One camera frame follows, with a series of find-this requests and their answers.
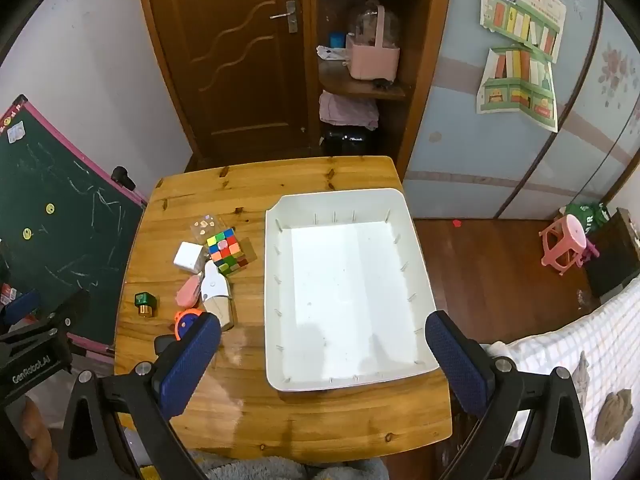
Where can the green chalkboard with pink frame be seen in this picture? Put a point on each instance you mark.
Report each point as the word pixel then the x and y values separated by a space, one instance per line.
pixel 60 210

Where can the clear plastic container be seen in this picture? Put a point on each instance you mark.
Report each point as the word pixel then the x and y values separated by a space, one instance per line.
pixel 365 22

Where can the white packet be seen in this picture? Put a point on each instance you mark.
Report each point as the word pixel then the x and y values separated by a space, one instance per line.
pixel 331 54

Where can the orange round reel case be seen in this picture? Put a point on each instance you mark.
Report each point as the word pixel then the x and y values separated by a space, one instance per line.
pixel 186 317

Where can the green bag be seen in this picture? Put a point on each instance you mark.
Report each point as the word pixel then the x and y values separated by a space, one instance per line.
pixel 587 215

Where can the pink cloth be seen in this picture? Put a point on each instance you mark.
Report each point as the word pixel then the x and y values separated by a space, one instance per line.
pixel 347 110

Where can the white checked blanket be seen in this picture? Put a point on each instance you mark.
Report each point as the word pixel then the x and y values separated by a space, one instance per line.
pixel 600 340

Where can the colourful wall poster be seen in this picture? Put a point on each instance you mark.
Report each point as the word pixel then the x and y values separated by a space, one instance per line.
pixel 522 10
pixel 520 90

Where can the black clamp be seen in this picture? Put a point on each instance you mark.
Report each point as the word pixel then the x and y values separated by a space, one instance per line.
pixel 122 176

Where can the clear plastic sticker box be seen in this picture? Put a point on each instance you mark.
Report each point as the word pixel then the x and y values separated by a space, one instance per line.
pixel 202 225

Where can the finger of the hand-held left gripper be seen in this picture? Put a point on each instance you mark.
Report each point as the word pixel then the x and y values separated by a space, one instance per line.
pixel 20 306
pixel 65 310

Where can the pale blue sliding wardrobe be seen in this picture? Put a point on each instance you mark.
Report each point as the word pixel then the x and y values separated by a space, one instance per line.
pixel 460 135

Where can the blue cup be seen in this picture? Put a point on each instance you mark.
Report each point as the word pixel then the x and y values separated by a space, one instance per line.
pixel 337 41

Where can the pink basket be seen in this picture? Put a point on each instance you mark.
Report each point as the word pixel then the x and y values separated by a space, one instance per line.
pixel 372 62

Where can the grey fluffy cloth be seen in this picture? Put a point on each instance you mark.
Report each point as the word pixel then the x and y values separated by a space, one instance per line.
pixel 280 467

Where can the small green and gold device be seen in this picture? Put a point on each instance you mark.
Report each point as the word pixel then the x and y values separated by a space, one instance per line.
pixel 146 305

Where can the white plastic bin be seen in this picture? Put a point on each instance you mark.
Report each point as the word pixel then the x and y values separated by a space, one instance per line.
pixel 350 285

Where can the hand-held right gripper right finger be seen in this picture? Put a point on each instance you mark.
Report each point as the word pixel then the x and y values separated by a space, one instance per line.
pixel 457 360

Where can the black bag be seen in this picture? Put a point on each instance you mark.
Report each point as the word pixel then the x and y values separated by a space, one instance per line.
pixel 350 142

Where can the person's left hand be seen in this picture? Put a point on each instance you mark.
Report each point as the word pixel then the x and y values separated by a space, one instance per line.
pixel 37 440

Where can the brown wooden door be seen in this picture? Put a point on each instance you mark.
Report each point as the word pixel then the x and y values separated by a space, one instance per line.
pixel 225 85

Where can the dark wooden cabinet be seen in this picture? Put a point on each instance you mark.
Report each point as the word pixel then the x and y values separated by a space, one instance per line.
pixel 615 260

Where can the pink plastic stool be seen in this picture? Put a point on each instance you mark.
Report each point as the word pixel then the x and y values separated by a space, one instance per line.
pixel 565 240

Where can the multicoloured puzzle cube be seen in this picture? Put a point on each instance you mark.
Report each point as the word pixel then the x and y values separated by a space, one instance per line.
pixel 227 252

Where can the white and wooden tool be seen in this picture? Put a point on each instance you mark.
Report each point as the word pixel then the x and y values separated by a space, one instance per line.
pixel 217 300

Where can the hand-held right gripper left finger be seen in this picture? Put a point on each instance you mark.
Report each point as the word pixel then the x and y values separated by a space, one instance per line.
pixel 192 360

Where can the white square charger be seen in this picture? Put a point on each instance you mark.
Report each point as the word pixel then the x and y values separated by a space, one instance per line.
pixel 189 257

